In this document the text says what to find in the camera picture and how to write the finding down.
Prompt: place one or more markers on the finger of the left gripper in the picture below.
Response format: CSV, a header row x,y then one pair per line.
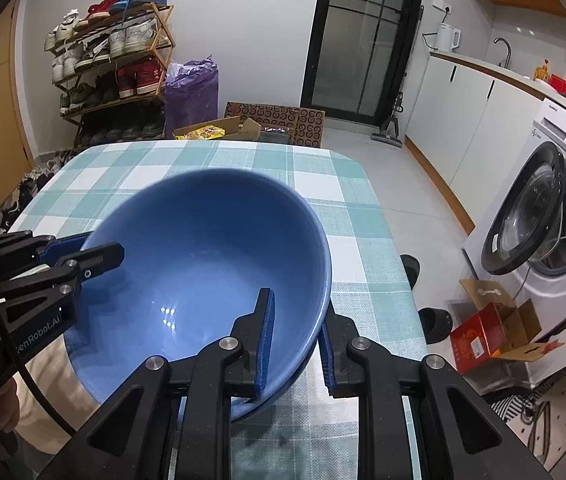
x,y
91,263
59,248

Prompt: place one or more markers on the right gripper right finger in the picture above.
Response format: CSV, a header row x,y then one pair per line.
x,y
343,377

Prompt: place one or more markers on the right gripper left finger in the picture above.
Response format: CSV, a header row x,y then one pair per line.
x,y
249,373

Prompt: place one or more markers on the large blue bowl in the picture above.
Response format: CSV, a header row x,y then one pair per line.
x,y
198,247

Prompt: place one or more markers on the cream top plate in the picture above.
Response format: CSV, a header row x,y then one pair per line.
x,y
55,377

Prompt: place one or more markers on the white kitchen cabinets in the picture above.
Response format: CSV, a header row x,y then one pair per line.
x,y
467,128

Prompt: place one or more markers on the kitchen faucet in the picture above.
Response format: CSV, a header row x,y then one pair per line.
x,y
505,51

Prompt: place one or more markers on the teal plaid tablecloth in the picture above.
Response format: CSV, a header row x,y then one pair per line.
x,y
304,434

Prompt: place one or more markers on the red cardboard box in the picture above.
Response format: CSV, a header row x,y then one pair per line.
x,y
498,330

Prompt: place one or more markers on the purple trash bag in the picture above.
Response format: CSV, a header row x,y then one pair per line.
x,y
191,93

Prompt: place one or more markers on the patterned cardboard box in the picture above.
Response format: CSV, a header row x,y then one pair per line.
x,y
260,123

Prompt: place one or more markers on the wooden shoe rack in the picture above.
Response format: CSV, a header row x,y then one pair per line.
x,y
110,66

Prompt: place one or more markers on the floor vacuum mop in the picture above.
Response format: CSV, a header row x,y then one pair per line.
x,y
389,132

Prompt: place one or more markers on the white washing machine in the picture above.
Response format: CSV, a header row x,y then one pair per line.
x,y
520,243

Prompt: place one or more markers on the black framed glass door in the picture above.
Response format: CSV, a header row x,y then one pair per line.
x,y
358,54

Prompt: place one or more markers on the white electric kettle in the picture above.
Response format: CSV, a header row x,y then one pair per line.
x,y
446,38

